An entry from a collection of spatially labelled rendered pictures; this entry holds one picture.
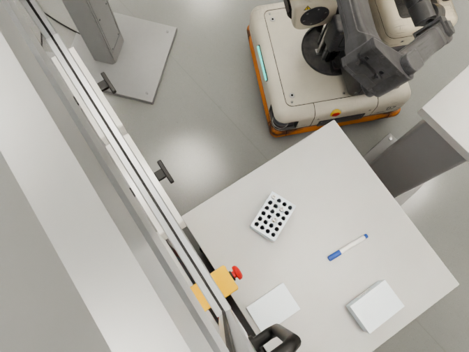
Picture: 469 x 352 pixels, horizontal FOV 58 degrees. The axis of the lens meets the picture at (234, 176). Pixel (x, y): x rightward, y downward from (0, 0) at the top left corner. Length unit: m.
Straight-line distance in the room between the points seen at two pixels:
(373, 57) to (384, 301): 0.70
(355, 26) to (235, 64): 1.48
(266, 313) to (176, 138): 1.17
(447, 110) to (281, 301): 0.82
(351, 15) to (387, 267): 0.75
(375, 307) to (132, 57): 1.69
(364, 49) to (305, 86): 1.14
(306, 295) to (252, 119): 1.15
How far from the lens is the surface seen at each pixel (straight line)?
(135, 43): 2.37
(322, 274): 1.29
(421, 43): 1.11
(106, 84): 1.28
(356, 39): 0.88
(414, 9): 1.28
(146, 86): 2.25
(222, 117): 2.18
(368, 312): 1.27
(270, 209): 1.24
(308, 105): 1.95
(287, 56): 2.04
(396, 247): 1.37
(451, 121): 1.55
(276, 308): 1.25
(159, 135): 2.17
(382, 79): 0.89
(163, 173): 1.15
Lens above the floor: 2.01
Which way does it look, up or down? 75 degrees down
